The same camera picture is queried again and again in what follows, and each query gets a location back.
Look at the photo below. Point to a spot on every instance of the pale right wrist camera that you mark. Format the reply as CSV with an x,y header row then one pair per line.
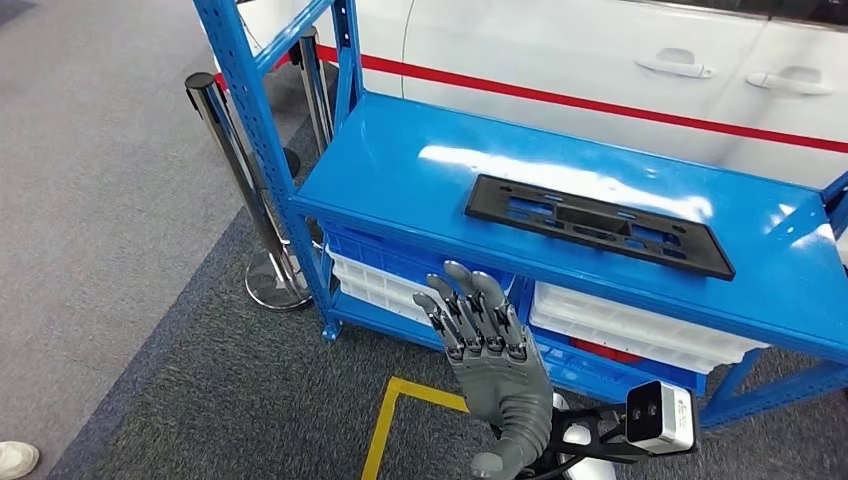
x,y
669,417

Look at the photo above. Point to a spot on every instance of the black license plate frame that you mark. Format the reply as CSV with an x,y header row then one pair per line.
x,y
490,199

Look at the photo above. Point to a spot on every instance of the blue plastic bin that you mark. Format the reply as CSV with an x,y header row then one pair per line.
x,y
570,371
371,252

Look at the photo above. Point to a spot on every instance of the person's white shoe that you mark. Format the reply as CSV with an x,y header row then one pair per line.
x,y
16,459

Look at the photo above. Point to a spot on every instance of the white plastic bin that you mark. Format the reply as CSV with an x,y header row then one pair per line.
x,y
378,278
378,299
596,334
629,318

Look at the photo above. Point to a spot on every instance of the red barrier belt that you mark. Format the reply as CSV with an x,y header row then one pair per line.
x,y
596,104

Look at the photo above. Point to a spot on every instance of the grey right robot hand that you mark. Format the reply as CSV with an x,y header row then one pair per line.
x,y
497,378

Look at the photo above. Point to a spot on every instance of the red part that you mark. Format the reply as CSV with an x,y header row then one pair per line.
x,y
596,350

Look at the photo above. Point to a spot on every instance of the blue metal shelf rack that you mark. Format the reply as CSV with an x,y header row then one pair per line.
x,y
371,166

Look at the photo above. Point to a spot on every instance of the white car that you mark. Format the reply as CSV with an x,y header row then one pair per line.
x,y
563,46

